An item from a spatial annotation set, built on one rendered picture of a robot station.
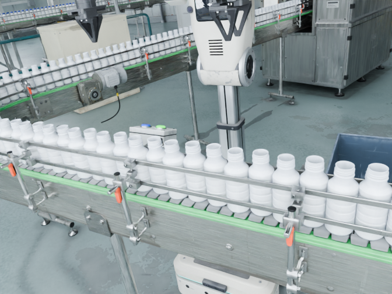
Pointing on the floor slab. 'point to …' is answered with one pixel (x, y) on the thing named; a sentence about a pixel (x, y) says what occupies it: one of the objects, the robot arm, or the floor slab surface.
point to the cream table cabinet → (85, 45)
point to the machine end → (333, 44)
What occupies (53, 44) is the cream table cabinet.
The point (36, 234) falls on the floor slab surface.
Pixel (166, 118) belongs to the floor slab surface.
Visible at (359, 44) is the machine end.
